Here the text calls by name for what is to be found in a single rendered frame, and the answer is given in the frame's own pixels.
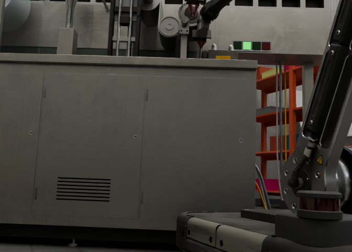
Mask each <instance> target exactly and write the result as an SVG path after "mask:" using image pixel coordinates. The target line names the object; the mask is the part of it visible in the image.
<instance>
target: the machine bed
mask: <svg viewBox="0 0 352 252"><path fill-rule="evenodd" d="M0 62H5V63H40V64H74V65H108V66H127V67H161V68H195V69H230V70H257V68H258V61H257V60H230V59H195V58H159V57H124V56H89V55H70V54H35V53H0Z"/></svg>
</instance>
